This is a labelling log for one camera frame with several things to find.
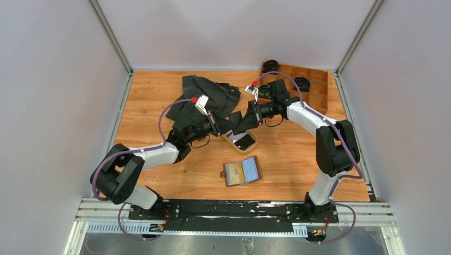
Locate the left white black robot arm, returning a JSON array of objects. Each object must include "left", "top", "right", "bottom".
[{"left": 90, "top": 112, "right": 243, "bottom": 219}]

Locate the purple cable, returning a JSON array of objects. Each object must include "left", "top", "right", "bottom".
[
  {"left": 90, "top": 98, "right": 198, "bottom": 242},
  {"left": 250, "top": 71, "right": 364, "bottom": 245}
]

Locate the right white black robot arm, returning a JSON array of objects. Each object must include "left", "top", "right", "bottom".
[{"left": 228, "top": 79, "right": 363, "bottom": 222}]

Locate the black credit card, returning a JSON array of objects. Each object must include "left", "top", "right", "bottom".
[{"left": 233, "top": 134, "right": 256, "bottom": 151}]

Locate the dark grey dotted cloth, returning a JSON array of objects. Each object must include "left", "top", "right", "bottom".
[{"left": 165, "top": 75, "right": 241, "bottom": 143}]

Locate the yellow credit card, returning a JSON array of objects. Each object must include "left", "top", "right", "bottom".
[{"left": 224, "top": 163, "right": 245, "bottom": 186}]

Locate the aluminium frame rail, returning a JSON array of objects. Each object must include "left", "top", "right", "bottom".
[{"left": 76, "top": 198, "right": 396, "bottom": 226}]

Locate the brown leather card holder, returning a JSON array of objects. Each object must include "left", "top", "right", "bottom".
[{"left": 220, "top": 156, "right": 262, "bottom": 187}]

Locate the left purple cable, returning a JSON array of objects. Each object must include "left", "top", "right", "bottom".
[{"left": 90, "top": 98, "right": 198, "bottom": 242}]

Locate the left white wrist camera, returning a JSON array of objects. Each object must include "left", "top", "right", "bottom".
[{"left": 192, "top": 95, "right": 209, "bottom": 116}]

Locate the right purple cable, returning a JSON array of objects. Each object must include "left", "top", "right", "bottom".
[{"left": 250, "top": 71, "right": 364, "bottom": 245}]

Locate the black coiled belt middle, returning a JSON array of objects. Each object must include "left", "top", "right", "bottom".
[{"left": 294, "top": 76, "right": 311, "bottom": 92}]

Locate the oval wooden card tray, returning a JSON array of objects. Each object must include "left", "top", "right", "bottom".
[{"left": 221, "top": 130, "right": 258, "bottom": 155}]

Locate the black coiled belt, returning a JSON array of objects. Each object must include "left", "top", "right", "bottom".
[
  {"left": 294, "top": 76, "right": 311, "bottom": 92},
  {"left": 262, "top": 59, "right": 280, "bottom": 73}
]

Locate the dark green coiled belt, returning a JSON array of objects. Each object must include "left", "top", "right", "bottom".
[{"left": 258, "top": 84, "right": 271, "bottom": 99}]

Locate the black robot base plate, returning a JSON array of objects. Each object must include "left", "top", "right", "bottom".
[{"left": 128, "top": 199, "right": 339, "bottom": 233}]

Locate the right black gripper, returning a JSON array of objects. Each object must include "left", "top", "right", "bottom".
[{"left": 237, "top": 100, "right": 277, "bottom": 132}]

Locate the wooden compartment tray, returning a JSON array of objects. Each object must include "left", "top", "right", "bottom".
[{"left": 257, "top": 63, "right": 328, "bottom": 114}]

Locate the black coiled belt top left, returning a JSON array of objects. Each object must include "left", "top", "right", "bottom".
[{"left": 262, "top": 59, "right": 280, "bottom": 73}]

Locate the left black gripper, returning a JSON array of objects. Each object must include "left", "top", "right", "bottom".
[{"left": 185, "top": 109, "right": 238, "bottom": 145}]

